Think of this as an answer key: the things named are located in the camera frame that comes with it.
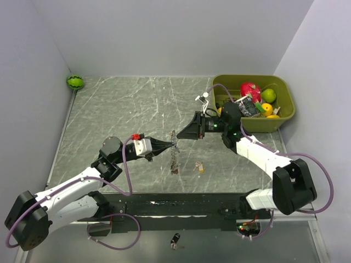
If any red dragon fruit toy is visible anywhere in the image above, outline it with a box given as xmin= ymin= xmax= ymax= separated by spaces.
xmin=240 ymin=82 xmax=262 ymax=103

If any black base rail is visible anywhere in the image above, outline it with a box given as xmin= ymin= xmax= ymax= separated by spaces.
xmin=73 ymin=192 xmax=275 ymax=233

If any green apple toy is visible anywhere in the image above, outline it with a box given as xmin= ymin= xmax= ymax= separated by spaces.
xmin=261 ymin=88 xmax=277 ymax=104

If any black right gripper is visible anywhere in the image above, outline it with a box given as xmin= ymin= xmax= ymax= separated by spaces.
xmin=177 ymin=111 xmax=228 ymax=140

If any yellow tagged loose key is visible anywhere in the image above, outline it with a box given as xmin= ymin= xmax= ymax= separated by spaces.
xmin=193 ymin=162 xmax=205 ymax=173

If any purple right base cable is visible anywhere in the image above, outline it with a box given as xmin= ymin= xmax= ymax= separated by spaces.
xmin=241 ymin=209 xmax=274 ymax=242

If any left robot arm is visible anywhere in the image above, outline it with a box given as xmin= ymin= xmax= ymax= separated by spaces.
xmin=4 ymin=134 xmax=175 ymax=251

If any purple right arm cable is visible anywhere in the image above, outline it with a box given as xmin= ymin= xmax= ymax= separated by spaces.
xmin=204 ymin=83 xmax=335 ymax=214

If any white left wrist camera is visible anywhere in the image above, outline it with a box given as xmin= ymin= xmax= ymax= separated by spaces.
xmin=134 ymin=138 xmax=152 ymax=156

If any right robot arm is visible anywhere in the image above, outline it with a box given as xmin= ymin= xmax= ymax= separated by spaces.
xmin=177 ymin=102 xmax=317 ymax=219

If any black key fob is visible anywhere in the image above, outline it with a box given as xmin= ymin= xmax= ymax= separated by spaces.
xmin=170 ymin=233 xmax=184 ymax=250

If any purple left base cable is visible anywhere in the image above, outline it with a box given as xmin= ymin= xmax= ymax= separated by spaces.
xmin=87 ymin=213 xmax=141 ymax=250

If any olive green plastic bin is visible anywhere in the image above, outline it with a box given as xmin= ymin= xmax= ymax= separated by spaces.
xmin=212 ymin=75 xmax=295 ymax=133

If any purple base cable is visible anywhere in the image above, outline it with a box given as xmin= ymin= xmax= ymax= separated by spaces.
xmin=87 ymin=213 xmax=141 ymax=250
xmin=241 ymin=209 xmax=274 ymax=242

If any green watermelon ball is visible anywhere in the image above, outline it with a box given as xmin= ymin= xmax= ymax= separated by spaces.
xmin=66 ymin=75 xmax=84 ymax=90

